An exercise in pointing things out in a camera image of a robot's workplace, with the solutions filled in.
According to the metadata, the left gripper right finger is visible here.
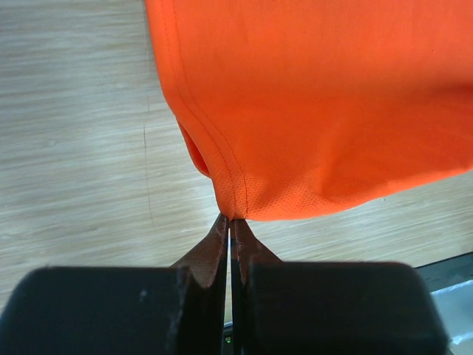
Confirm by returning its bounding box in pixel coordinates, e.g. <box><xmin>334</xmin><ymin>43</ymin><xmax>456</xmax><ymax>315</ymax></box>
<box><xmin>230</xmin><ymin>220</ymin><xmax>449</xmax><ymax>354</ymax></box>

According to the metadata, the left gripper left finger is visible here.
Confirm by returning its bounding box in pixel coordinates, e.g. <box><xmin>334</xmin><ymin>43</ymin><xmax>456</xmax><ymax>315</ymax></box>
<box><xmin>1</xmin><ymin>215</ymin><xmax>229</xmax><ymax>354</ymax></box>

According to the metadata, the orange t-shirt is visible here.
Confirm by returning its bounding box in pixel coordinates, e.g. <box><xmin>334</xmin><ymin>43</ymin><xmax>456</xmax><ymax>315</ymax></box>
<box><xmin>146</xmin><ymin>1</ymin><xmax>472</xmax><ymax>220</ymax></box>

